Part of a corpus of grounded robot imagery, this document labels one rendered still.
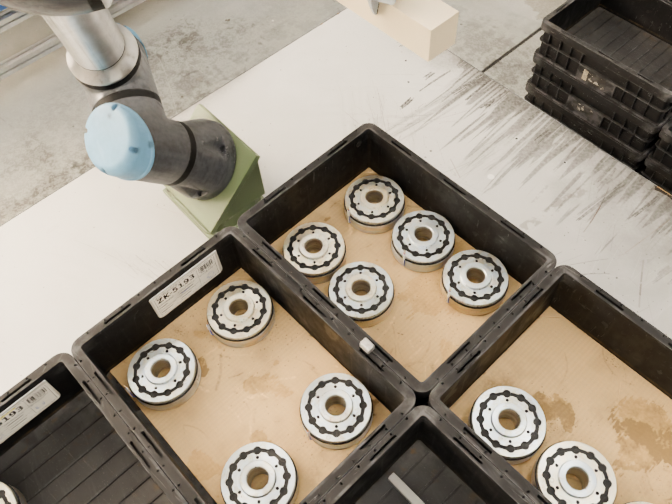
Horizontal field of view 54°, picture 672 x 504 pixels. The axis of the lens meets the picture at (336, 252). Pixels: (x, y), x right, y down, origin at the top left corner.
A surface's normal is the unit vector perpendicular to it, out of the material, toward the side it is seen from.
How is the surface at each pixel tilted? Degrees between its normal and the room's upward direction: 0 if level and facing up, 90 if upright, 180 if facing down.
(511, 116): 0
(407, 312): 0
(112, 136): 44
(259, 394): 0
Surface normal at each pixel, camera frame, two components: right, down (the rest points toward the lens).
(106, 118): -0.47, 0.09
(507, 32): -0.05, -0.54
